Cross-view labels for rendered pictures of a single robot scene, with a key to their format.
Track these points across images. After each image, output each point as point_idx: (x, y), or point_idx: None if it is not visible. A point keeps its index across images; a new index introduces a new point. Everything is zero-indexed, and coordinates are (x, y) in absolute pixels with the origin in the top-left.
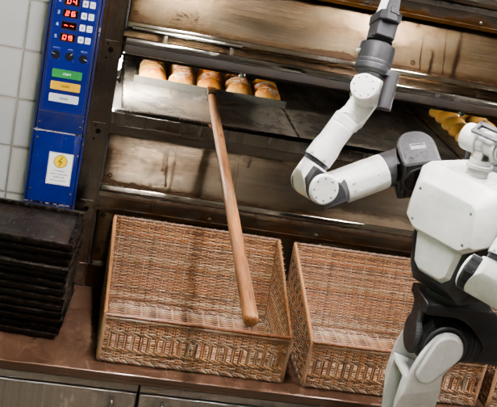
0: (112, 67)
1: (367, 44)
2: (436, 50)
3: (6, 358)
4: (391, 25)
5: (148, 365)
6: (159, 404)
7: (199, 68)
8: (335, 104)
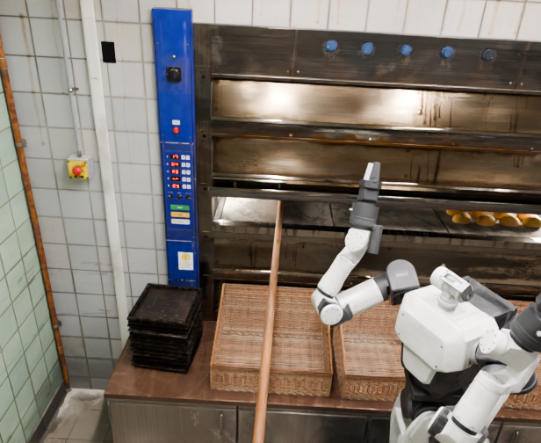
0: (208, 199)
1: (357, 206)
2: (421, 165)
3: (154, 395)
4: (374, 191)
5: (242, 391)
6: (251, 414)
7: None
8: None
